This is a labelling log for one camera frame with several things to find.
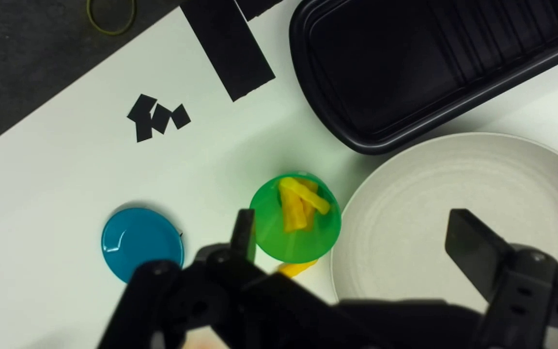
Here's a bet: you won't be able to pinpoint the black tape pieces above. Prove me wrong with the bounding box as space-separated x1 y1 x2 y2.
129 94 192 141

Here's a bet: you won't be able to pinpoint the blue round lid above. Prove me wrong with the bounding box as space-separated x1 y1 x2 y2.
99 205 187 282

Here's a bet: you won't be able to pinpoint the rubber band ring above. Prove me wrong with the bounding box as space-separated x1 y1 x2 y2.
86 0 140 36

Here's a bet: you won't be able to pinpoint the black plastic tray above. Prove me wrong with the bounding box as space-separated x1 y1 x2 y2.
289 0 558 153

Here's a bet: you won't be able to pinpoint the green plastic cup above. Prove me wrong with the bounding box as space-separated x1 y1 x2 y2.
251 172 342 263

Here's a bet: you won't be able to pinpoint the beige round plate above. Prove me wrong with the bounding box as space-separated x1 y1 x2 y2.
330 131 558 349

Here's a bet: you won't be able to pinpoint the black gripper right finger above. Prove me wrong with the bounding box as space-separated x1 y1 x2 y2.
444 209 512 300

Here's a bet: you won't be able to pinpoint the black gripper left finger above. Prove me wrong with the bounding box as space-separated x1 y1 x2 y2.
229 209 256 261

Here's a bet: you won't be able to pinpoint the yellow toy potato fry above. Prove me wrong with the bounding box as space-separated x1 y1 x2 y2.
282 189 307 232
280 176 332 215

